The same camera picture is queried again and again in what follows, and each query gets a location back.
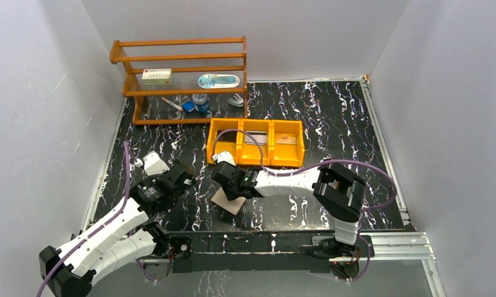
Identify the beige card holder wallet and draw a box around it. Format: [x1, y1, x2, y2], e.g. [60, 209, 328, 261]
[211, 187, 246, 215]

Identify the silver credit card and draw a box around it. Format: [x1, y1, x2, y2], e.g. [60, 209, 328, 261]
[244, 131, 268, 146]

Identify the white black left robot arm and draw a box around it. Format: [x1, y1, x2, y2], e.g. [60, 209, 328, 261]
[38, 152, 194, 296]

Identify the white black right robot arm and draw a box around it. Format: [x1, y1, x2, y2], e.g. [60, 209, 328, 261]
[211, 151, 366, 256]

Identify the gold credit card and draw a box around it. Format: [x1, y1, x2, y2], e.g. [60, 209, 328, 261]
[275, 132, 297, 145]

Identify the middle yellow bin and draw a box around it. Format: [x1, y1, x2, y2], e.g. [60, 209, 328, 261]
[239, 119, 270, 166]

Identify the yellow bin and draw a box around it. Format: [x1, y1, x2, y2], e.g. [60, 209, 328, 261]
[270, 120, 305, 168]
[239, 119, 270, 166]
[206, 118, 242, 164]

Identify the left yellow bin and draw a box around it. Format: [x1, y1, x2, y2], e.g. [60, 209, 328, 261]
[206, 118, 242, 164]

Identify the right yellow bin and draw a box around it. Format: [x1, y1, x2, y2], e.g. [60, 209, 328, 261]
[270, 120, 305, 168]

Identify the small blue cube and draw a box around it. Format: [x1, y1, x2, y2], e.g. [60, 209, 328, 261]
[182, 101, 195, 113]

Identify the white marker pen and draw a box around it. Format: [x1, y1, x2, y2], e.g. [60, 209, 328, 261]
[161, 97, 184, 111]

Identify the blue white jar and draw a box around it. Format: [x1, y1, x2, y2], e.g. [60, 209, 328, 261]
[192, 93, 209, 113]

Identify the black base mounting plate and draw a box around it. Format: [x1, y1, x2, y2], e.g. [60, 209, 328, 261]
[133, 230, 376, 283]

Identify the wooden shelf rack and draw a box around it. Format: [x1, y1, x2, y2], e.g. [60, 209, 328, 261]
[109, 36, 248, 126]

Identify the blue oval package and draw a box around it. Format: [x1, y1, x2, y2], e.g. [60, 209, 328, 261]
[197, 74, 241, 89]

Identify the white red box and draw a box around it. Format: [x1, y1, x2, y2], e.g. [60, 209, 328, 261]
[142, 69, 173, 85]

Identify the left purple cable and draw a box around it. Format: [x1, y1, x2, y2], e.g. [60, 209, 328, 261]
[35, 141, 159, 297]

